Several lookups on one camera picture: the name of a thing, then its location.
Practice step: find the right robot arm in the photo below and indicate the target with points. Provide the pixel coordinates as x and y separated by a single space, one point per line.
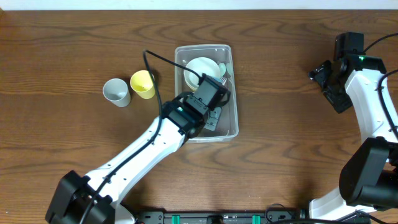
364 184

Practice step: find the grey cup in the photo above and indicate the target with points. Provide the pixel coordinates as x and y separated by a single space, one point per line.
117 92

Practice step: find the white plastic fork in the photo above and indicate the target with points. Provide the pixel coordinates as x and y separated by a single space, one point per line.
224 80

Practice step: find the white bowl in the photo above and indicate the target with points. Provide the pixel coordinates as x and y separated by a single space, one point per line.
200 65

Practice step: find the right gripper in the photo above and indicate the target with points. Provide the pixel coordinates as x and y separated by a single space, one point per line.
325 82

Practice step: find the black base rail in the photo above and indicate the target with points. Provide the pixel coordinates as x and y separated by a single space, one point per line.
273 215

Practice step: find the light blue plastic spoon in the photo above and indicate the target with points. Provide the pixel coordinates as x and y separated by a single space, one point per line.
223 70

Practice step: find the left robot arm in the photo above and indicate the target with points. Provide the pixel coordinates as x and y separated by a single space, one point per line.
96 197

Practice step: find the clear plastic container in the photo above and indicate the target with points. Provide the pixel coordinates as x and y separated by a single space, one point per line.
228 126

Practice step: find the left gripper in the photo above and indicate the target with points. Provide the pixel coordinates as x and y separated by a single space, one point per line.
214 117

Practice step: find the yellow cup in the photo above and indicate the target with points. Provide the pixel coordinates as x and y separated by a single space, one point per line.
142 84

